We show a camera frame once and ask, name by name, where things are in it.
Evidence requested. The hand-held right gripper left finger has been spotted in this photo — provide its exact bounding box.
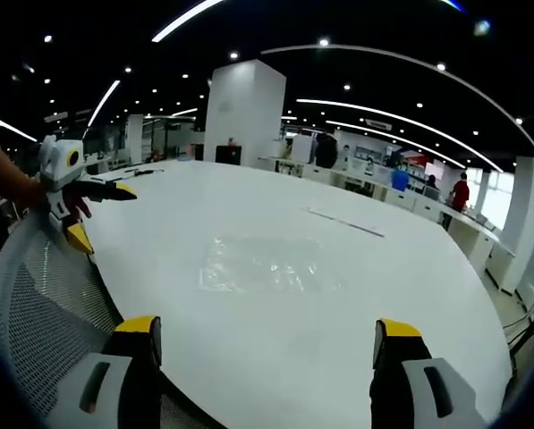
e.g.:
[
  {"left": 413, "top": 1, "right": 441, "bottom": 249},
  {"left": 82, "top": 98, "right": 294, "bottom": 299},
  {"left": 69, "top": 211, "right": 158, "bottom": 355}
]
[{"left": 47, "top": 315, "right": 164, "bottom": 429}]

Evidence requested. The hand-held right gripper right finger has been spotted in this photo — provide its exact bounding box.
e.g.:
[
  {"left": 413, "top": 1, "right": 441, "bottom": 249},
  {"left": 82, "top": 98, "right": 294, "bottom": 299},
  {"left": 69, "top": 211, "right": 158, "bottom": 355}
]
[{"left": 368, "top": 317, "right": 489, "bottom": 429}]

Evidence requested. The thin dark tool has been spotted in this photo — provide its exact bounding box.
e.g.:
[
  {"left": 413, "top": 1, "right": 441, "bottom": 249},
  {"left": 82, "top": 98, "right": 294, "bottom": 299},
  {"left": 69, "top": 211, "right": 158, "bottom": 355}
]
[{"left": 122, "top": 167, "right": 165, "bottom": 179}]

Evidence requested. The grey mesh chair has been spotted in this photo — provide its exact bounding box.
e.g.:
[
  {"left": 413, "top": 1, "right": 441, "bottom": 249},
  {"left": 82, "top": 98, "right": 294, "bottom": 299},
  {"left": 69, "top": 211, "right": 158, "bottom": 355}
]
[{"left": 0, "top": 208, "right": 127, "bottom": 419}]

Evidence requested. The white square pillar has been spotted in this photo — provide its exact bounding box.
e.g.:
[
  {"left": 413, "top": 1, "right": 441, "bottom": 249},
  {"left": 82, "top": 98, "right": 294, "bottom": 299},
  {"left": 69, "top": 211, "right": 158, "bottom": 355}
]
[{"left": 202, "top": 59, "right": 288, "bottom": 169}]

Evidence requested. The long white counter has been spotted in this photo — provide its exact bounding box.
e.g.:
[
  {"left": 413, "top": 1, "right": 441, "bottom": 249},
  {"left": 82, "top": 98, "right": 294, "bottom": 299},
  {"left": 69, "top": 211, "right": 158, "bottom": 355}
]
[{"left": 257, "top": 154, "right": 518, "bottom": 291}]

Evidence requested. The thin metal strip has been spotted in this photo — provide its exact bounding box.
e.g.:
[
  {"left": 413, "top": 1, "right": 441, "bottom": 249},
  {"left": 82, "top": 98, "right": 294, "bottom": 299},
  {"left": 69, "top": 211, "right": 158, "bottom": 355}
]
[{"left": 301, "top": 206, "right": 386, "bottom": 239}]

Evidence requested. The black floor cable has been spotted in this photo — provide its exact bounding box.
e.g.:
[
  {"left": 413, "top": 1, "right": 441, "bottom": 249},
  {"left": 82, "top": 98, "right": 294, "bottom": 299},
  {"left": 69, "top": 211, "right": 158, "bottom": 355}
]
[{"left": 502, "top": 274, "right": 534, "bottom": 354}]

